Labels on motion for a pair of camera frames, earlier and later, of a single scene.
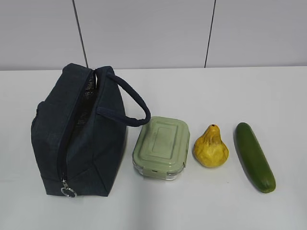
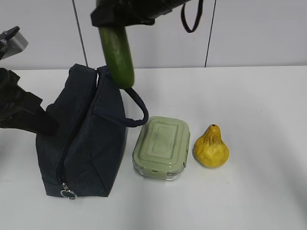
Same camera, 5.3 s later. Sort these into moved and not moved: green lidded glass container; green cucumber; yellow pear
Moved: green cucumber
Not moved: green lidded glass container; yellow pear
